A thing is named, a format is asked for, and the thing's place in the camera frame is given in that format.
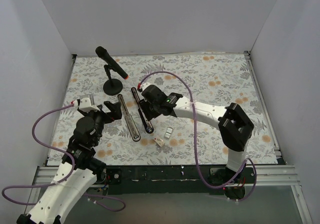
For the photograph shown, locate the grey black stapler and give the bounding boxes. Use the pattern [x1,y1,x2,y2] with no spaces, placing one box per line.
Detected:
[117,94,141,142]

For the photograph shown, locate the staple strips pack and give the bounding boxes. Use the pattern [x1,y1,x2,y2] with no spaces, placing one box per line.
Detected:
[164,127,173,139]

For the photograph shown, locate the staple box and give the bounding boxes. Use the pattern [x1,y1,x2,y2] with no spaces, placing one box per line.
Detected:
[153,136,165,147]

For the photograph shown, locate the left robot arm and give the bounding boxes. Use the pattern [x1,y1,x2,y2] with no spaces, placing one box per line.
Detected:
[17,97,122,223]

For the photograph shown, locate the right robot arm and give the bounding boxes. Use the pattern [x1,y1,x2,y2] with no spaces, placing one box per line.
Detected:
[138,83,254,183]

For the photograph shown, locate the black microphone stand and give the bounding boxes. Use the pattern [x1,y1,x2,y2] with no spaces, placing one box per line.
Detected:
[103,65,123,96]

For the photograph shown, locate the black microphone orange tip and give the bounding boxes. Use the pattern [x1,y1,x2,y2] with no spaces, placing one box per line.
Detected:
[95,46,129,80]

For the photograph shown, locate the floral patterned table mat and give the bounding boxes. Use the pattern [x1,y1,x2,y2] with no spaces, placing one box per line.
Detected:
[46,53,279,166]

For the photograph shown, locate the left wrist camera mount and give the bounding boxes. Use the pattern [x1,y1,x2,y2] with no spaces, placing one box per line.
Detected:
[71,94,100,113]

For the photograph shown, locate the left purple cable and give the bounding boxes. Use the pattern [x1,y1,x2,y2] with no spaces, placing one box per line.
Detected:
[1,103,127,212]

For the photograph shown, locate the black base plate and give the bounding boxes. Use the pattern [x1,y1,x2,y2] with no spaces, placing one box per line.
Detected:
[87,165,255,197]

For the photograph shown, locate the aluminium frame rail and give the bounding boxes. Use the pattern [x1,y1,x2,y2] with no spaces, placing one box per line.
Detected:
[33,165,300,186]

